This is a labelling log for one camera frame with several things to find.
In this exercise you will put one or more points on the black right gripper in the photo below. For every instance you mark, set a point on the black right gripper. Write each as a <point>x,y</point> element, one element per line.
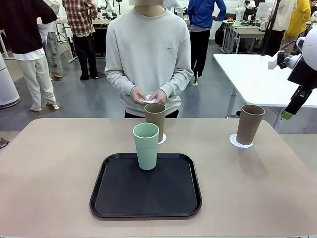
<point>305,74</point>

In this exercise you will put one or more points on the brown tall cup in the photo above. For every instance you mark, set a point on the brown tall cup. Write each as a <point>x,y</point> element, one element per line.
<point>248,126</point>

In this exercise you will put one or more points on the white paper doily coaster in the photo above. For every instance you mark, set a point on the white paper doily coaster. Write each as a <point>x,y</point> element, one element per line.
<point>162,140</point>
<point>234,142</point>

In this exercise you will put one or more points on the tan tall cup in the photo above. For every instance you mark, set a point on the tan tall cup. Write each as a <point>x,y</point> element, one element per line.
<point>154,116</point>

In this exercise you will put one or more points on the small white paper slip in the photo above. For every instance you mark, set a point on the small white paper slip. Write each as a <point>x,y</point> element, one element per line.
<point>148,99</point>

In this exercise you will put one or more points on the mint green tall cup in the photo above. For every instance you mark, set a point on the mint green tall cup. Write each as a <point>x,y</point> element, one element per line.
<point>146,153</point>

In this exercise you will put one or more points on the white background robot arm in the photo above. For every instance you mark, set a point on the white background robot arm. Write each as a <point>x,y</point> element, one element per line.
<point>109,7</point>
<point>238,15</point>

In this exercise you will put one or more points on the person's left forearm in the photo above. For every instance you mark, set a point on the person's left forearm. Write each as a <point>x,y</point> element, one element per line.
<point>178,81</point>

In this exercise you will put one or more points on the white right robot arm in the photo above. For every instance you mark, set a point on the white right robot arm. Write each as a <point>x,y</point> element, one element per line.
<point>310,47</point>

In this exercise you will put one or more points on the person's right forearm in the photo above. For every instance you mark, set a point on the person's right forearm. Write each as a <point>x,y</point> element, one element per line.
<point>119,80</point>

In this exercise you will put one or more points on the person's left hand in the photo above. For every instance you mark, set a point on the person's left hand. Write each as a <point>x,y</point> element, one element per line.
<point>161,97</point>

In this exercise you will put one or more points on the person's right hand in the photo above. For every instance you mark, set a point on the person's right hand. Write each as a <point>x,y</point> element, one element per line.
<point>136,95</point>

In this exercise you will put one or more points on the white table with legs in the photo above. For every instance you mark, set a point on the white table with legs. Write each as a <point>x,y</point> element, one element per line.
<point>257,79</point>

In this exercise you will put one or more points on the person in yellow coat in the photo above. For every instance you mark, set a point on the person in yellow coat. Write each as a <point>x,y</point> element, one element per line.
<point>299,19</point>

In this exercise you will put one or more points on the grey workbench desk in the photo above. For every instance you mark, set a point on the grey workbench desk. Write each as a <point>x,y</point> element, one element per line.
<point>247,33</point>

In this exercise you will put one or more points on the person in cream top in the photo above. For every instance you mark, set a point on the person in cream top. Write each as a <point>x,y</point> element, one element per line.
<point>287,15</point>

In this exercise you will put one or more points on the black stand pole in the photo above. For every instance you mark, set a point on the black stand pole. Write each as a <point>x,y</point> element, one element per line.
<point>274,15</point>

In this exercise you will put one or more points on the white computer monitor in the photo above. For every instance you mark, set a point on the white computer monitor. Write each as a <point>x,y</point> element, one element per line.
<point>262,10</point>

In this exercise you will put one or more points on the black backpack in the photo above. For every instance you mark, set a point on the black backpack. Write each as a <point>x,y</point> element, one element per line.
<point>219,36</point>

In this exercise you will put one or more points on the person in blue shirt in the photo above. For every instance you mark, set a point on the person in blue shirt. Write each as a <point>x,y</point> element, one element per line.
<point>200,15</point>

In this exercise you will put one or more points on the person in white top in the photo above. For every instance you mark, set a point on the person in white top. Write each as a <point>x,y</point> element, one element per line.
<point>177,6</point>

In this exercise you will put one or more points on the person in grey sweatshirt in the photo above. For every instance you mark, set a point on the person in grey sweatshirt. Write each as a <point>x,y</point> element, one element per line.
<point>148,49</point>

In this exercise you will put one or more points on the black plastic tray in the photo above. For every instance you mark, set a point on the black plastic tray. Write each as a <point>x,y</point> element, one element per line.
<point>148,196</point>

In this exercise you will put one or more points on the beige topped desk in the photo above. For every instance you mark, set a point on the beige topped desk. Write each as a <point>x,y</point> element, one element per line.
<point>101,21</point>

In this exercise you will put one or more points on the person in plaid shirt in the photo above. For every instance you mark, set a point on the person in plaid shirt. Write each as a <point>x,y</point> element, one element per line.
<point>79,17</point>

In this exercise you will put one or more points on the person in grey patterned skirt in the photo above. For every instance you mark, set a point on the person in grey patterned skirt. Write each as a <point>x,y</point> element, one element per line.
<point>53,49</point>

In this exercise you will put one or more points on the person in black shirt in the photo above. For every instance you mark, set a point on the person in black shirt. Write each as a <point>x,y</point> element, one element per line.
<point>24,24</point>

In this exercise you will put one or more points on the dark patterned floor object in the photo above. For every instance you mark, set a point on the dark patterned floor object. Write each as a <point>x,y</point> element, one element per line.
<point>3,143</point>

